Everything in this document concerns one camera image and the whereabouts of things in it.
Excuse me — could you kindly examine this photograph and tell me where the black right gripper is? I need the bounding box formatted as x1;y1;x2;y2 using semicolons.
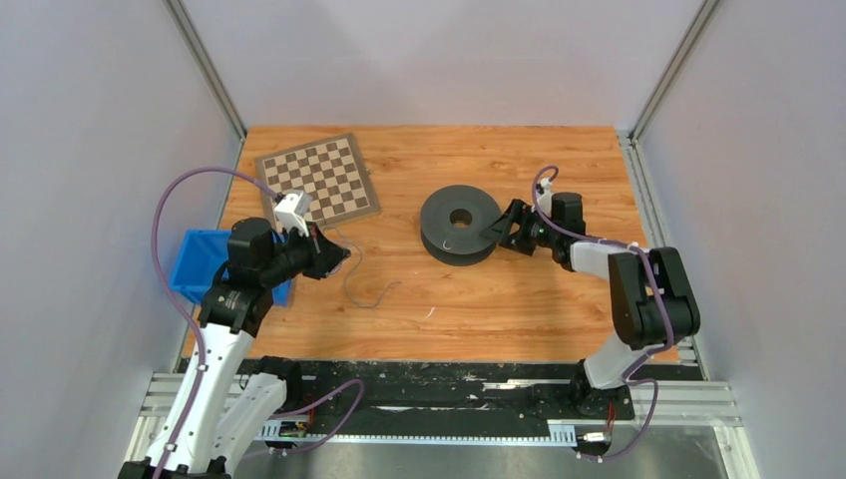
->
481;199;560;256

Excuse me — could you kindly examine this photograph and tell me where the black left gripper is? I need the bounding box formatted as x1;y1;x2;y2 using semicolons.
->
260;220;351;288

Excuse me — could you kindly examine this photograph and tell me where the thin blue cable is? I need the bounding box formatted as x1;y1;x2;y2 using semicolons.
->
327;227;403;310

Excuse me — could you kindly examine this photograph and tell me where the black perforated cable spool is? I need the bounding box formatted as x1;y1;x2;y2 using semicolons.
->
420;185;501;266

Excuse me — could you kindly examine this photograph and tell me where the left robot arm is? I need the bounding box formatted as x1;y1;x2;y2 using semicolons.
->
119;218;351;478

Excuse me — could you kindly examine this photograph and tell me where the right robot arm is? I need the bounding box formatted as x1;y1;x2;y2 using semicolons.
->
481;193;701;417

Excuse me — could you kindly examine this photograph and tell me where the wooden chessboard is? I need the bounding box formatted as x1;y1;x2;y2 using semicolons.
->
255;133;381;227

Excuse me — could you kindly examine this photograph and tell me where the blue plastic bin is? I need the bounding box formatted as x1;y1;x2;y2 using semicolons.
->
169;230;257;305

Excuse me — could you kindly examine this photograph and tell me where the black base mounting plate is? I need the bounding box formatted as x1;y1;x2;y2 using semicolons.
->
282;360;635;438

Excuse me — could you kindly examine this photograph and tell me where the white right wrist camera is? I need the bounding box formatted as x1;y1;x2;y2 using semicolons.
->
536;178;554;217

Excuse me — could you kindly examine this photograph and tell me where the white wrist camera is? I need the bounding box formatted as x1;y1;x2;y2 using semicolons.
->
273;190;312;238
536;178;554;217

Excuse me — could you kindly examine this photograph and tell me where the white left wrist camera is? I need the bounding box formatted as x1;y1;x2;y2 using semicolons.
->
273;190;312;238

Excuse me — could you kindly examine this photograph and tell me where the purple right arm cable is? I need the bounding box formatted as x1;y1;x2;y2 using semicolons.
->
532;165;678;461

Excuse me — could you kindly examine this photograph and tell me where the aluminium frame rail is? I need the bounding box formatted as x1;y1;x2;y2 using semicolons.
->
119;373;761;479

